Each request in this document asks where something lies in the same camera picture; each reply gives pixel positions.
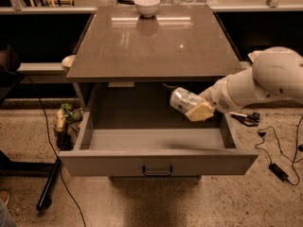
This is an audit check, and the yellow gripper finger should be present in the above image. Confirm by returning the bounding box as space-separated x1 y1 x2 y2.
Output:
186 102 216 122

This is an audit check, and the silver green 7up can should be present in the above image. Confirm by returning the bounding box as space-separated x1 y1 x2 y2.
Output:
169 87 204 114

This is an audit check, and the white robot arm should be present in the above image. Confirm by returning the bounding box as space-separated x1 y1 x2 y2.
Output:
186 46 303 122

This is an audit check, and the grey cabinet with glossy top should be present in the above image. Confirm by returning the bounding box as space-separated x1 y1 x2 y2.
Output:
66 5 242 107

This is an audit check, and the open grey top drawer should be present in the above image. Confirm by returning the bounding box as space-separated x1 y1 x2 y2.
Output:
59 81 259 178

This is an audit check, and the white takeout foam container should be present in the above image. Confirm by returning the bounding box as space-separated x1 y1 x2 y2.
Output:
248 50 262 62

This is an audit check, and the white ceramic bowl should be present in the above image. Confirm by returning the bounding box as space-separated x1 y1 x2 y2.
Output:
134 0 160 17

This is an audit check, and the white plate on ledge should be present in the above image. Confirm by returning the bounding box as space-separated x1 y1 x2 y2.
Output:
62 55 76 68

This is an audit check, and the black metal stand leg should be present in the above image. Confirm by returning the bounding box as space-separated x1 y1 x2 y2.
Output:
36 158 61 212

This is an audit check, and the black power adapter with cable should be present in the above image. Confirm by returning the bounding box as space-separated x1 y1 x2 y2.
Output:
255 116 303 186

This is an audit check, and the long black floor cable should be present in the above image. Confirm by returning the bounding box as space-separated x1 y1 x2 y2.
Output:
18 72 87 227

